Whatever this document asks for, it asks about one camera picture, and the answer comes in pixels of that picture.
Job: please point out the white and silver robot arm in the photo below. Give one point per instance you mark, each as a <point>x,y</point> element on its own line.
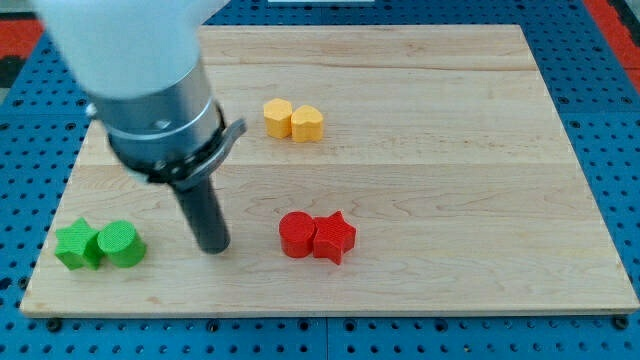
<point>139,62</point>

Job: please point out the red cylinder block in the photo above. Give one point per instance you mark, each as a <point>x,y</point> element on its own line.
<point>297,230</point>

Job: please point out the yellow heart block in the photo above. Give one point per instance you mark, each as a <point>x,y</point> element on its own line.
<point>307,124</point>

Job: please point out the red star block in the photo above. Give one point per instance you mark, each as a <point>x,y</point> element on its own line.
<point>333,238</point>

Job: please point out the yellow hexagon block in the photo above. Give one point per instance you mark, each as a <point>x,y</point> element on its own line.
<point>277,116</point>

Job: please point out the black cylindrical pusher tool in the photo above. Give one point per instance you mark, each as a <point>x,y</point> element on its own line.
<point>203,213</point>

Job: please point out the wooden board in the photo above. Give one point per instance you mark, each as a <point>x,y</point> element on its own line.
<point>441,146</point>

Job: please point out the green cylinder block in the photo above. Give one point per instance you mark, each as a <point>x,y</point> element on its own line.
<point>121,244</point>

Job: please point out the green star block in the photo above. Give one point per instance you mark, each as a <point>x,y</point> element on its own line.
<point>77,246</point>

